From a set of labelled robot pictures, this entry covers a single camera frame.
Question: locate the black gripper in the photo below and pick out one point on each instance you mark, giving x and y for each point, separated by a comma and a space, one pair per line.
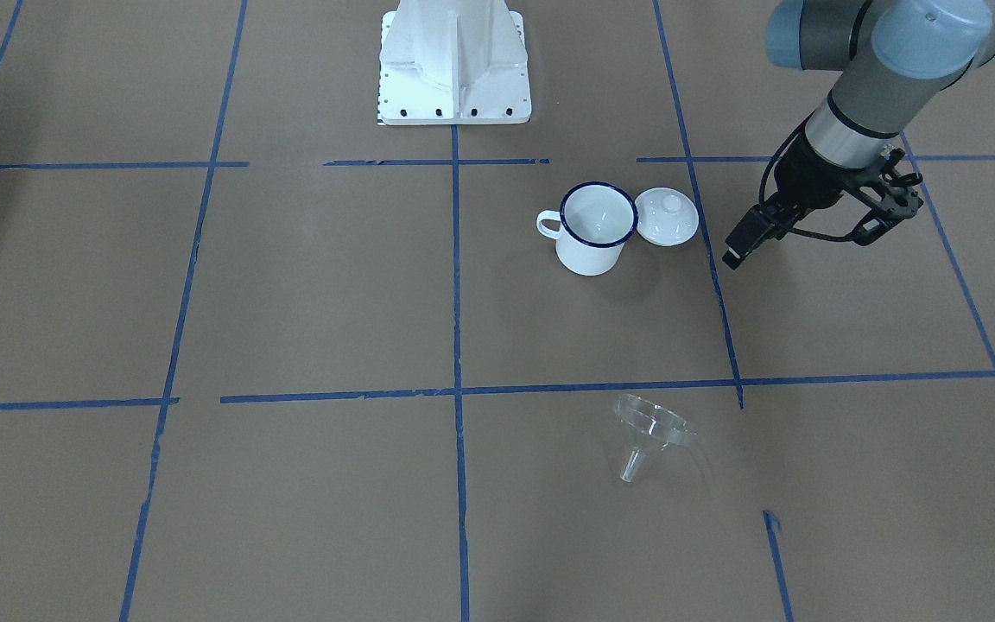
811, 178

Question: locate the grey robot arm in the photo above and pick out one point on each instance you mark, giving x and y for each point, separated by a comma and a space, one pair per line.
892, 58

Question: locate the white enamel mug blue rim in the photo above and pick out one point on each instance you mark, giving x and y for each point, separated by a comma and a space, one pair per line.
590, 228

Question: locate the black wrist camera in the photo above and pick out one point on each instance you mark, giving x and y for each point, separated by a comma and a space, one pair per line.
755, 227

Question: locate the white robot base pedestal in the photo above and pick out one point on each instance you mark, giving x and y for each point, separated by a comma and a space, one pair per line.
453, 62

